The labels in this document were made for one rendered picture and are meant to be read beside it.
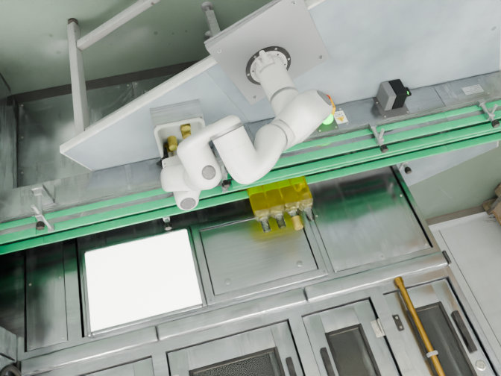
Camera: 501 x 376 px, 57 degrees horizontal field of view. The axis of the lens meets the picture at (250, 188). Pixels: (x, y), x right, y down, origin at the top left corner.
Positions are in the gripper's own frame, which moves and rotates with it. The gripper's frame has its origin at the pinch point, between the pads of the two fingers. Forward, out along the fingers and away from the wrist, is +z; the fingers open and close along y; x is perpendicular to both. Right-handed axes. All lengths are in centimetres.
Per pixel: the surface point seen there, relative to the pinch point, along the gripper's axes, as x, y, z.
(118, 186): -11.6, -22.8, 1.8
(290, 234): -36, 37, -22
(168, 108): 17.5, 1.4, 1.1
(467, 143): -21, 120, -12
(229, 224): -33.4, 15.5, -10.7
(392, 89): 8, 85, -3
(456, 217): -289, 301, 149
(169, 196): -15.5, -5.2, -6.0
